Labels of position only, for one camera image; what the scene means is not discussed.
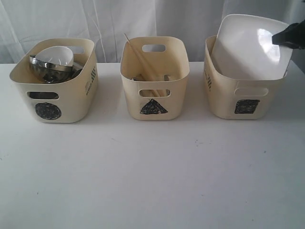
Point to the cream bin with triangle mark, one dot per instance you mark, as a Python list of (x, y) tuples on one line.
[(166, 55)]

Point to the large white plate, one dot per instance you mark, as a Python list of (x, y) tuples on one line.
[(243, 48)]

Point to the white curtain backdrop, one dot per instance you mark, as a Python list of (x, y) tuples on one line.
[(24, 23)]

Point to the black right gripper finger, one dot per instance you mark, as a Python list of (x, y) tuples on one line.
[(292, 37)]

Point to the stainless steel bowl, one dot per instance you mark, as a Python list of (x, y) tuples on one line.
[(48, 72)]

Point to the white plastic bowl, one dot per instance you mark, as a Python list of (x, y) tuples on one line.
[(60, 55)]

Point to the cream bin with square mark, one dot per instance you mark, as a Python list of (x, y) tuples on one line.
[(231, 98)]

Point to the cream bin with circle mark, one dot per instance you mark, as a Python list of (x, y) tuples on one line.
[(75, 95)]

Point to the wooden chopstick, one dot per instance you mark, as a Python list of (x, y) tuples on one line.
[(138, 58), (156, 92)]

